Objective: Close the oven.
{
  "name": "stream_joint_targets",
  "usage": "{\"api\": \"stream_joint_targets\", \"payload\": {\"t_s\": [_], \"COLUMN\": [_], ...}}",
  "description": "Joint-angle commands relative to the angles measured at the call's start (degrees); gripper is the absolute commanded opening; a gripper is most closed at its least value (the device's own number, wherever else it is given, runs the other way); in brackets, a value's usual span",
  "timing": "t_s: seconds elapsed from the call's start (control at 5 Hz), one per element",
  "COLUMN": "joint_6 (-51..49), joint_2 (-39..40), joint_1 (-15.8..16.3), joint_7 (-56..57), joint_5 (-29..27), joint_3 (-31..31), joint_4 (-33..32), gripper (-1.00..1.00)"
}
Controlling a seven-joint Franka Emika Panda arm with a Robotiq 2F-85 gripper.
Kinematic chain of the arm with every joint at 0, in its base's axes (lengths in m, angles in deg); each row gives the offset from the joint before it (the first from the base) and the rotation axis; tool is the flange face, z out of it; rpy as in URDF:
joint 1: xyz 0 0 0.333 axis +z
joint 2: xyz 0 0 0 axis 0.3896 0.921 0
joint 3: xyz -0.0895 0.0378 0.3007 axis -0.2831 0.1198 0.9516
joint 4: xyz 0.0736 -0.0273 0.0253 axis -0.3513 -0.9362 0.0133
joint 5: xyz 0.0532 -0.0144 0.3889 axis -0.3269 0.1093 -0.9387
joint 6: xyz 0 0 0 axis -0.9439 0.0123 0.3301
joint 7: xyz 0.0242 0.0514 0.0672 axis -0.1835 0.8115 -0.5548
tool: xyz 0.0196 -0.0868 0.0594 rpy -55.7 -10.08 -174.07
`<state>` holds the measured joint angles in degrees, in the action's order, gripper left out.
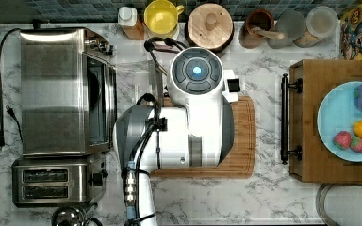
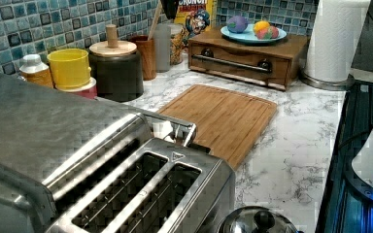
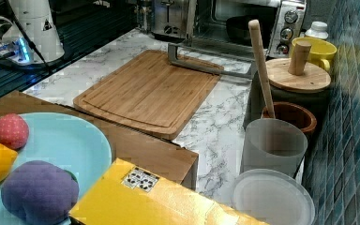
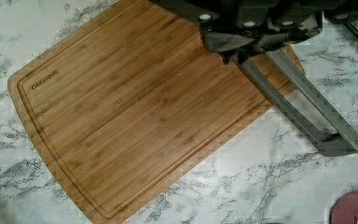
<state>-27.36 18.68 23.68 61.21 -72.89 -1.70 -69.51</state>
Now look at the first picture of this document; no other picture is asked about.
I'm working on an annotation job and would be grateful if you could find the wooden serving tray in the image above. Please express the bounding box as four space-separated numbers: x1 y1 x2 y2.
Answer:
281 59 362 184

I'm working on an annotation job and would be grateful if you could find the colourful cereal box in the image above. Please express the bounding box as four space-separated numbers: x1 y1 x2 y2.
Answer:
338 0 362 61

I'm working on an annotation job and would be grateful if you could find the light blue plate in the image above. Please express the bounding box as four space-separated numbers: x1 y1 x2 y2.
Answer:
317 81 362 162

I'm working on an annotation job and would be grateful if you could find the black power cord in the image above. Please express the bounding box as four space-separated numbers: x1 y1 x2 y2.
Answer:
0 19 41 153

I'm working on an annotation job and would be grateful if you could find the steel sink rim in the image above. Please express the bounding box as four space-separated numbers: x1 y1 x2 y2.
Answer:
316 184 362 226

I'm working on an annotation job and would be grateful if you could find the right red strawberry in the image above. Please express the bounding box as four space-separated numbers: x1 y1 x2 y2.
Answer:
350 137 362 153

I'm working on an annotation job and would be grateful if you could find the clear lidded glass jar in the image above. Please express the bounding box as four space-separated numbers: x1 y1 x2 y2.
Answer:
293 6 338 48

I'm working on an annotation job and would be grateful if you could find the white-capped bottle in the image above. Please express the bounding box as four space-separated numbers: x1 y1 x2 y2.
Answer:
118 7 144 40

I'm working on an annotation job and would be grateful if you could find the silver two-slot toaster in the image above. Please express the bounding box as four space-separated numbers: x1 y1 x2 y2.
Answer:
12 153 108 208

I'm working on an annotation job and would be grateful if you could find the left red strawberry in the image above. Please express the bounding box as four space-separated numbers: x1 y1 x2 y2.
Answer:
333 131 352 150

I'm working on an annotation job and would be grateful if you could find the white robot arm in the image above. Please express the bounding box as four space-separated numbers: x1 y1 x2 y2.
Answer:
112 37 238 226

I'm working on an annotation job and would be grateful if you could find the brown wooden utensil cup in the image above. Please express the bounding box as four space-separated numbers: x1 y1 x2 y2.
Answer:
238 9 285 49

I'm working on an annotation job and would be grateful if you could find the stainless steel toaster oven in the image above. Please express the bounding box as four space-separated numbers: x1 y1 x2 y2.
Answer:
21 27 116 157

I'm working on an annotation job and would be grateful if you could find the grey lidded glass jar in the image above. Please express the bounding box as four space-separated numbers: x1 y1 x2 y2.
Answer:
267 10 306 49

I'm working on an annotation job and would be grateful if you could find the glass oven door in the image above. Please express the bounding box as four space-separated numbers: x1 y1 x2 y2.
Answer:
116 60 164 107

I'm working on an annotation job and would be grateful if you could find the wooden lidded canister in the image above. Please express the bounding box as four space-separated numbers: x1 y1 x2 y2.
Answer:
185 3 234 52

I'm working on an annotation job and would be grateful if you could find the yellow mug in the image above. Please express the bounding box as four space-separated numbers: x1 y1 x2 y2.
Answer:
144 0 185 37

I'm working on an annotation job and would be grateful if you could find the red strawberry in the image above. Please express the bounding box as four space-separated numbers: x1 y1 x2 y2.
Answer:
333 131 352 150
350 137 362 153

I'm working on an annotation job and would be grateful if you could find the steel kettle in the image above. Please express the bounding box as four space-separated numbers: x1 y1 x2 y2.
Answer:
51 202 103 226

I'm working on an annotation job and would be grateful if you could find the wooden cutting board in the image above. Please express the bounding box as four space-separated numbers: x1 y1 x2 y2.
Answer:
151 96 256 179

